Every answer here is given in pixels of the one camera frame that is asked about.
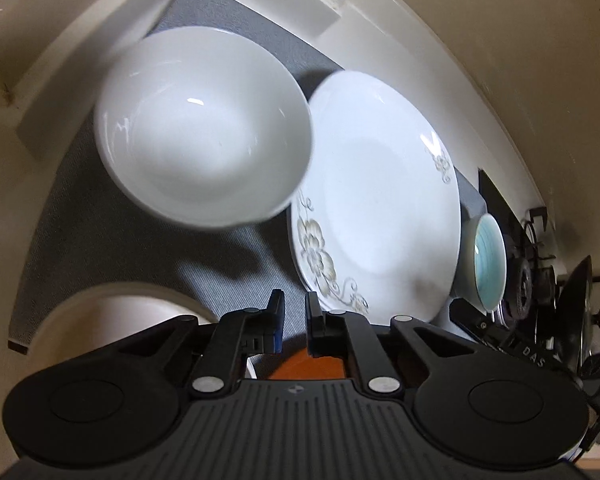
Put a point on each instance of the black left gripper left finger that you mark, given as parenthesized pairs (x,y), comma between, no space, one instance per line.
(239,335)

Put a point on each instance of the orange red plate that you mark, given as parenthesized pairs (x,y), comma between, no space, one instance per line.
(302,366)

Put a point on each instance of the white floral plate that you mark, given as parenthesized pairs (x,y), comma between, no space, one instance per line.
(375,225)

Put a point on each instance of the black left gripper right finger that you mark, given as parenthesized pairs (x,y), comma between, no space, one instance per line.
(348,336)

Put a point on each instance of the teal glazed bowl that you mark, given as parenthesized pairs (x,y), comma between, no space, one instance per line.
(481,270)

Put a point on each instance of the black wok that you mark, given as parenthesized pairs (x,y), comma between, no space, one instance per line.
(574,317)

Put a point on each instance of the plain white bowl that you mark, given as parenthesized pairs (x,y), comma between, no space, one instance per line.
(204,128)

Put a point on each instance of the cream white bowl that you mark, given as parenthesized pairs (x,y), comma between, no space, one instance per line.
(111,311)

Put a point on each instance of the black gas stove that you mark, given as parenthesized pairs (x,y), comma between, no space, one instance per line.
(531,289)

